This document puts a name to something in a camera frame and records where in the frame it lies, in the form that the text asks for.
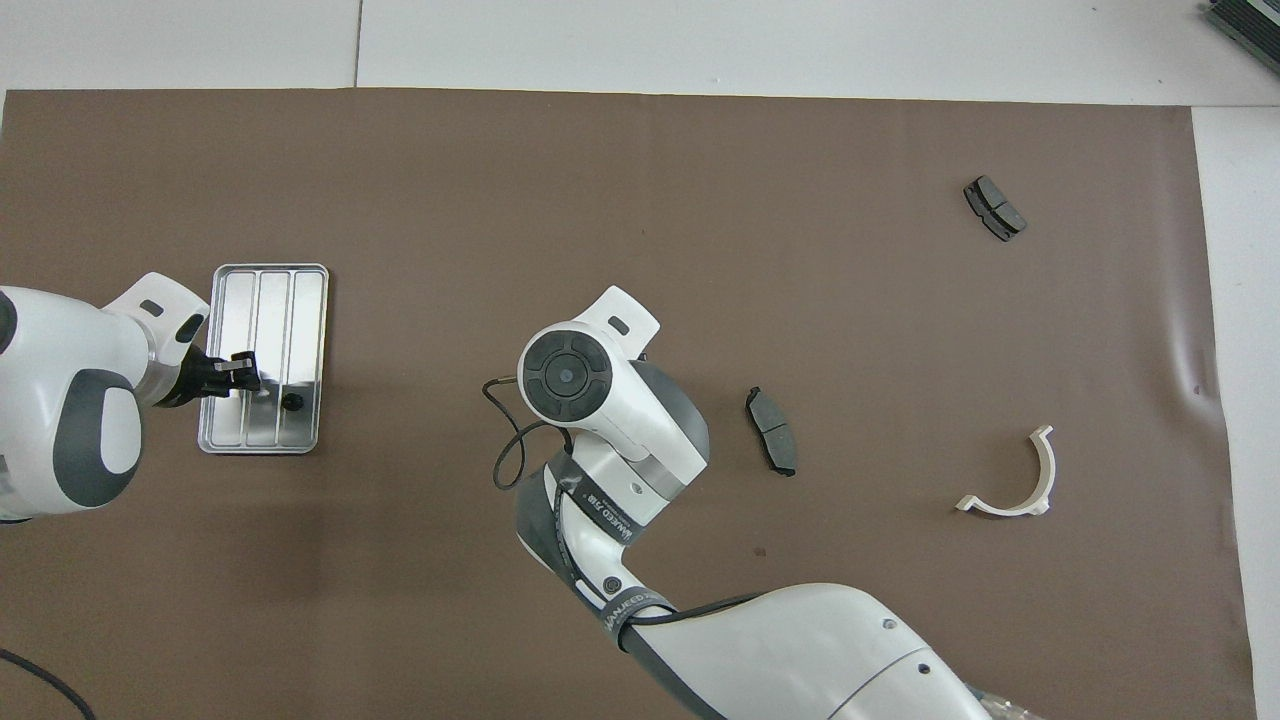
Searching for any black ribbed device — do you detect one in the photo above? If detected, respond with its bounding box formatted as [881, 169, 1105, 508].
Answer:
[1205, 0, 1280, 76]

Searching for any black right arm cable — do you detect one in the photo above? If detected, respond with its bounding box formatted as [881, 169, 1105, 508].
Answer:
[483, 375, 771, 626]

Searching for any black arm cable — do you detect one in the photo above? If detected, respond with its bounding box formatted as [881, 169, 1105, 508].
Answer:
[483, 375, 771, 626]
[0, 648, 97, 720]

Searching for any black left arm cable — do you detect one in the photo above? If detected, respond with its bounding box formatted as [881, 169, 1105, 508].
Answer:
[0, 648, 97, 720]

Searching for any dark grey brake pad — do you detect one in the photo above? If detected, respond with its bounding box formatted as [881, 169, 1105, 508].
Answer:
[963, 175, 1028, 243]
[746, 386, 799, 478]

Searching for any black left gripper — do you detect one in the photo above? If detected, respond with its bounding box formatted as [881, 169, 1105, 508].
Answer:
[160, 345, 263, 409]

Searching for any brown table mat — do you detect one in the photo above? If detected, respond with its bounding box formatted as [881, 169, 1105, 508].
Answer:
[0, 88, 1259, 720]

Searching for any silver metal tray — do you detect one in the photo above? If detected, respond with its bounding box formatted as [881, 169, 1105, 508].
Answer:
[197, 263, 330, 456]

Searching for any white curved plastic bracket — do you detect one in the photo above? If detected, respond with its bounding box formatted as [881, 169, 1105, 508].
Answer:
[955, 425, 1057, 518]

